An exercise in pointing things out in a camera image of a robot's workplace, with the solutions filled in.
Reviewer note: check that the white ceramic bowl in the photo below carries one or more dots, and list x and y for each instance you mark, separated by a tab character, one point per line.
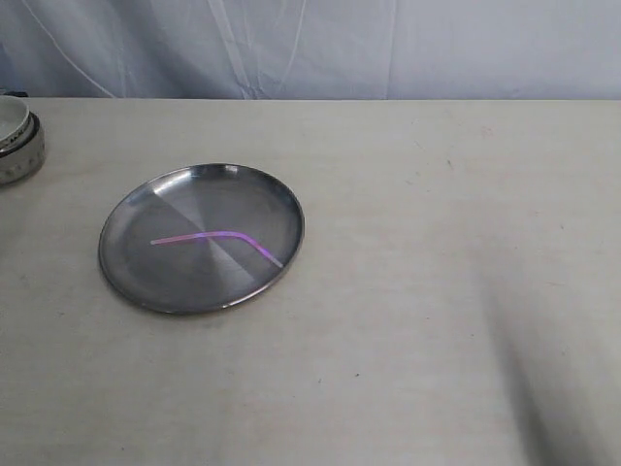
14	116

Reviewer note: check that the purple translucent ring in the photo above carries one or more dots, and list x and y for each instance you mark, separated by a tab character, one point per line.
219	234

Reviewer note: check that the round stainless steel plate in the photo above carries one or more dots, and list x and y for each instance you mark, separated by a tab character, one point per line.
208	275

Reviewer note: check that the white sheer curtain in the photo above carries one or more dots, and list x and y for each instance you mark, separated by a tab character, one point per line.
313	49

